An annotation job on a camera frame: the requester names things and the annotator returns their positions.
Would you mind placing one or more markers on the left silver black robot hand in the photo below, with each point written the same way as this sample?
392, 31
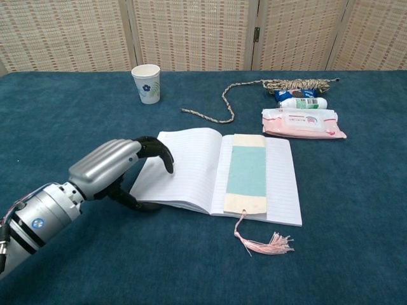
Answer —
101, 165

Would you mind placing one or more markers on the woven folding screen panel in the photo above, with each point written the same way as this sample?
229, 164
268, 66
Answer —
190, 31
295, 31
63, 31
375, 31

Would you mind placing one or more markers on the beige teal bookmark pink tassel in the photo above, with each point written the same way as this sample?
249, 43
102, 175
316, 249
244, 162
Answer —
248, 171

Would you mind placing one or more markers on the metal screen hinge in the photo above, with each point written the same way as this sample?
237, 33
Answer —
257, 33

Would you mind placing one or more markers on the blue cookie packet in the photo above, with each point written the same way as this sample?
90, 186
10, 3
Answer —
286, 93

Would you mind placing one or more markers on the paper cup blue flower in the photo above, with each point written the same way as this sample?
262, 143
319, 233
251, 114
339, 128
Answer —
145, 85

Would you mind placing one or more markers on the white lined notebook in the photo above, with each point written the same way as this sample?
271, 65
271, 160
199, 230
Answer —
197, 171

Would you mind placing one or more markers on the dark teal felt table cover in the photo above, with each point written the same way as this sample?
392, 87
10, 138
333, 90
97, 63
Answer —
349, 222

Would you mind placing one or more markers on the small white bottle green label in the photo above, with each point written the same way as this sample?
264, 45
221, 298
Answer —
302, 103

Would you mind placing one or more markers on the pink wet wipes pack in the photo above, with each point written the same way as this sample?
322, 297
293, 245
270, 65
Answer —
302, 125

